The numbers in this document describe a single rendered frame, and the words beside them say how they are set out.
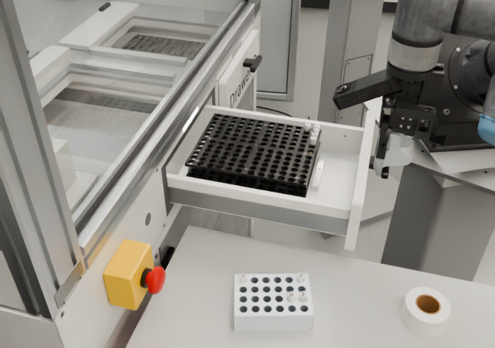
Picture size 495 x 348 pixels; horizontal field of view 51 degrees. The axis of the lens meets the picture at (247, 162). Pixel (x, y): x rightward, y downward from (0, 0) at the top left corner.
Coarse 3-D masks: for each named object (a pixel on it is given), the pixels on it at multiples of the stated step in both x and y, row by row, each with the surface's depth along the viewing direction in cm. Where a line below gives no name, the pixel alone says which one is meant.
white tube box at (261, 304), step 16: (240, 288) 85; (256, 288) 85; (272, 288) 85; (288, 288) 86; (304, 288) 85; (240, 304) 82; (256, 304) 82; (272, 304) 82; (288, 304) 82; (304, 304) 82; (240, 320) 81; (256, 320) 81; (272, 320) 81; (288, 320) 81; (304, 320) 81
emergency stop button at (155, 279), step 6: (156, 270) 75; (162, 270) 76; (150, 276) 74; (156, 276) 75; (162, 276) 76; (150, 282) 74; (156, 282) 74; (162, 282) 76; (150, 288) 74; (156, 288) 75
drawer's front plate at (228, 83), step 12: (252, 36) 131; (240, 48) 125; (252, 48) 131; (240, 60) 121; (228, 72) 116; (240, 72) 123; (228, 84) 115; (240, 84) 125; (228, 96) 116; (240, 96) 127
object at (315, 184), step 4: (320, 156) 105; (324, 156) 105; (320, 160) 104; (324, 160) 104; (320, 164) 103; (324, 164) 103; (188, 168) 102; (316, 168) 102; (320, 168) 101; (316, 172) 101; (320, 172) 101; (316, 176) 100; (320, 176) 100; (316, 180) 99; (320, 180) 100; (312, 184) 98; (316, 184) 98; (312, 188) 98; (316, 188) 98
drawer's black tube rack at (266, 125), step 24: (240, 120) 105; (216, 144) 99; (240, 144) 99; (264, 144) 100; (288, 144) 99; (192, 168) 98; (216, 168) 93; (240, 168) 93; (264, 168) 93; (288, 168) 93; (312, 168) 98; (288, 192) 93
